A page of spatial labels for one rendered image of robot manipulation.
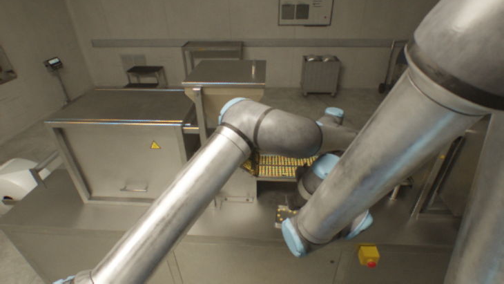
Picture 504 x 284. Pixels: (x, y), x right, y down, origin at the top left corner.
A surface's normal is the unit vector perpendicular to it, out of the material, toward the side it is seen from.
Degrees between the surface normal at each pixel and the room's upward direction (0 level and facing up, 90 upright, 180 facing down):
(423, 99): 92
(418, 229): 0
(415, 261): 90
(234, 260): 90
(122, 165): 90
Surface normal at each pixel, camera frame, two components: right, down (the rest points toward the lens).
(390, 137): -0.84, 0.32
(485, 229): -0.96, 0.17
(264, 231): -0.01, -0.86
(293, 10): -0.07, 0.51
